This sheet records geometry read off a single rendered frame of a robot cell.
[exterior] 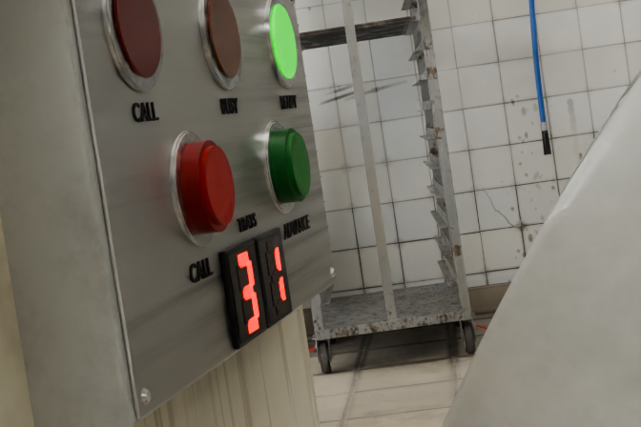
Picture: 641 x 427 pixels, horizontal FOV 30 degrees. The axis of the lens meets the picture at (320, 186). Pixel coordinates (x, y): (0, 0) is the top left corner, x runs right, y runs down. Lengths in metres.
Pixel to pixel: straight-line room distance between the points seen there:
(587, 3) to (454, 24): 0.48
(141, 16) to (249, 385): 0.20
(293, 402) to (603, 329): 0.24
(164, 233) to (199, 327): 0.04
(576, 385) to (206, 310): 0.12
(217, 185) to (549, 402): 0.12
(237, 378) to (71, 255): 0.18
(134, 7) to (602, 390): 0.18
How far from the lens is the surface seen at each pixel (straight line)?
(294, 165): 0.47
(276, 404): 0.55
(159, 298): 0.36
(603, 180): 0.34
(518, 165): 4.39
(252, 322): 0.42
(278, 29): 0.51
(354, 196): 4.40
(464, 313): 3.68
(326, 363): 3.73
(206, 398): 0.47
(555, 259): 0.35
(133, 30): 0.36
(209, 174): 0.38
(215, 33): 0.43
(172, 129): 0.38
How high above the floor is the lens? 0.78
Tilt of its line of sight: 3 degrees down
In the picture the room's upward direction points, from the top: 8 degrees counter-clockwise
